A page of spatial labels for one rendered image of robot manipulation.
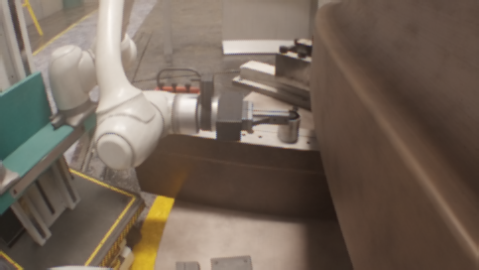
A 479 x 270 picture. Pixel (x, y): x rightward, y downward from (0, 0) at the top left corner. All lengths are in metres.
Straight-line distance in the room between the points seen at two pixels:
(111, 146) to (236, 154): 0.72
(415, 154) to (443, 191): 0.07
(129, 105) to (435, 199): 0.48
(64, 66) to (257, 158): 0.80
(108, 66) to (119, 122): 0.11
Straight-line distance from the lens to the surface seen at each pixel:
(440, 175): 0.39
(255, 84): 2.28
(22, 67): 1.16
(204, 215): 1.33
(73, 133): 1.11
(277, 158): 1.12
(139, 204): 1.40
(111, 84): 0.53
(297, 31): 4.33
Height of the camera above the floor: 1.33
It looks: 34 degrees down
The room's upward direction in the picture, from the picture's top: 2 degrees clockwise
